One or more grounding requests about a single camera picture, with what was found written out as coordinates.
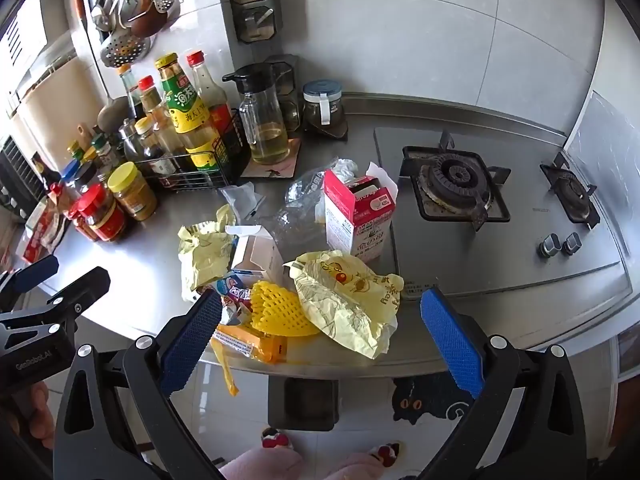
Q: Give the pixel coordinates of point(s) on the small clear plastic pouch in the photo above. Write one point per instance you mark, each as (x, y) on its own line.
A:
(242, 200)

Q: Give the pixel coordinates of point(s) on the black countertop appliance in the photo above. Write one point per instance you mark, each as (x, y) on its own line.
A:
(17, 180)

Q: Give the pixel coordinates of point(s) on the red food packets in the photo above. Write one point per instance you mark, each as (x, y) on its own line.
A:
(42, 232)

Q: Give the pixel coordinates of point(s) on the person's left hand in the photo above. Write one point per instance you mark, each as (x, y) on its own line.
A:
(40, 410)

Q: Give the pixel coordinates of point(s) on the large yellow printed bag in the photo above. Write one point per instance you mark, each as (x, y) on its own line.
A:
(345, 300)

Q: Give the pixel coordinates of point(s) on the large black burner grate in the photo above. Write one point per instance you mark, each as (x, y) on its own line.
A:
(457, 180)

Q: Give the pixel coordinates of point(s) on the glass oil pitcher black lid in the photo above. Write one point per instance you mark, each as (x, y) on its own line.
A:
(265, 130)

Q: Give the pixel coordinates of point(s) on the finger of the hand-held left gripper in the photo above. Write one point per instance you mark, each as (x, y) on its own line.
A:
(82, 287)
(35, 272)

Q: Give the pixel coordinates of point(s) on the plain yellow bag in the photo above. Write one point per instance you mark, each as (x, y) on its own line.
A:
(200, 255)

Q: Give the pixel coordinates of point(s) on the red-cap red label sauce bottle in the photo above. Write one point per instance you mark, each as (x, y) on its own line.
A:
(212, 95)

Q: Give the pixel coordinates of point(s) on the red and white milk carton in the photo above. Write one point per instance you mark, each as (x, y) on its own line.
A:
(355, 225)

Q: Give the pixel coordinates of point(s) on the group of small spice bottles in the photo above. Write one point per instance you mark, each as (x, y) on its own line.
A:
(87, 160)

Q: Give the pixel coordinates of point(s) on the dark soy sauce bottle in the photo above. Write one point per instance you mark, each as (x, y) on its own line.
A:
(131, 95)

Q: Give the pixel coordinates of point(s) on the pink square coaster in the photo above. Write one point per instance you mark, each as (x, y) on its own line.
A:
(290, 162)

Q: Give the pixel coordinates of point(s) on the small yellow-cap bottle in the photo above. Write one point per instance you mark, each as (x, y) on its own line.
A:
(150, 145)

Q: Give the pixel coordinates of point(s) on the small red-cap amber bottle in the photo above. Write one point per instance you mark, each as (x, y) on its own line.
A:
(152, 102)

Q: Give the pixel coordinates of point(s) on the yellow foam fruit net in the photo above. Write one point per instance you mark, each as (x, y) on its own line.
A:
(280, 310)

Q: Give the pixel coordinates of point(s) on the dark countertop seasoning box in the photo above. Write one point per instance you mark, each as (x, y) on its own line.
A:
(290, 90)

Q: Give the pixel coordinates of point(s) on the group of hanging kitchen utensils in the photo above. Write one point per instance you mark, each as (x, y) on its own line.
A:
(145, 10)

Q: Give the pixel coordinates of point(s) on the wall-mounted double seasoning box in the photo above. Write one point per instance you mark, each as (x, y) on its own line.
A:
(254, 7)

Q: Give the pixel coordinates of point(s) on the orange plastic wrapper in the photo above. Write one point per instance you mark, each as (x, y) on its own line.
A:
(262, 345)

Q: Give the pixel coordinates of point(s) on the metal-top glass cruet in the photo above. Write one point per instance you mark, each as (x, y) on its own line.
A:
(129, 140)

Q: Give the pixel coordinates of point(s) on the black cat floor mat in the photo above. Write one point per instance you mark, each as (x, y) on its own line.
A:
(415, 402)

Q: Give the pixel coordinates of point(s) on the strawberry slipper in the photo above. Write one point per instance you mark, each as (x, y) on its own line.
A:
(276, 440)
(387, 452)

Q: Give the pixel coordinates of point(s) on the grey-brown round object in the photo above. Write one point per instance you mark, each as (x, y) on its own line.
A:
(112, 115)

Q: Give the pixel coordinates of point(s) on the small red-lid chili jar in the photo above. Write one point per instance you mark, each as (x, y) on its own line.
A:
(80, 222)

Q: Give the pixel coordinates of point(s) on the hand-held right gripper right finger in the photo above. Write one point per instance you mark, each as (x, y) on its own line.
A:
(452, 340)

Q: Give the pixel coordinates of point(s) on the stainless steel gas stove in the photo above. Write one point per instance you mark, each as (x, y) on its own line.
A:
(520, 260)

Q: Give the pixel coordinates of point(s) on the clear printed plastic wrap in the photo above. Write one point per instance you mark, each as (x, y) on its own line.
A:
(305, 190)

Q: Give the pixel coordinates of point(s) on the grey trash bin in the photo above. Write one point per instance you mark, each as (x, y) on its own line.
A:
(302, 402)

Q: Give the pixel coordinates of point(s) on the glass jar blue lid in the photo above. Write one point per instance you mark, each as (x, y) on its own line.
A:
(322, 105)

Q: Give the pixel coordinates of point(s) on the person's pink clothed leg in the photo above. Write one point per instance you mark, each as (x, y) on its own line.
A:
(260, 467)
(362, 470)

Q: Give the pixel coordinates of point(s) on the small white paper carton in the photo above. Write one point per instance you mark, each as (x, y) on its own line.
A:
(257, 255)

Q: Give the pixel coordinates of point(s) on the foil splash guard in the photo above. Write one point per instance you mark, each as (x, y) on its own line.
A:
(605, 160)

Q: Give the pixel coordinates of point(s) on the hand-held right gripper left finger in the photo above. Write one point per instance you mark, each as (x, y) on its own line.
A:
(192, 340)

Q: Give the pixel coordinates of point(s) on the metal stove knob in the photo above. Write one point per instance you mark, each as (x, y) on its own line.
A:
(550, 245)
(572, 244)

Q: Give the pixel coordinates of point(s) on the clear crushed plastic bottle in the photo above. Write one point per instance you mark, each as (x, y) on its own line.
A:
(295, 225)

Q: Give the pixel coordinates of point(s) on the dark jar tray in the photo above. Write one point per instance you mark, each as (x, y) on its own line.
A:
(332, 132)

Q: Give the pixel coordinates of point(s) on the yellow-lid sauce jar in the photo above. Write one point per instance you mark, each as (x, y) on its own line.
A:
(132, 192)

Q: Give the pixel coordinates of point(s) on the small black burner grate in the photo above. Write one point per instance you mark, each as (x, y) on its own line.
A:
(570, 192)

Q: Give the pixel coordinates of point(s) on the large red-lid chili jar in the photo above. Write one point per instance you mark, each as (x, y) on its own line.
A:
(102, 215)

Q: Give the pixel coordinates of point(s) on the colourful snack wrapper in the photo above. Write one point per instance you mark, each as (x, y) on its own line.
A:
(232, 292)

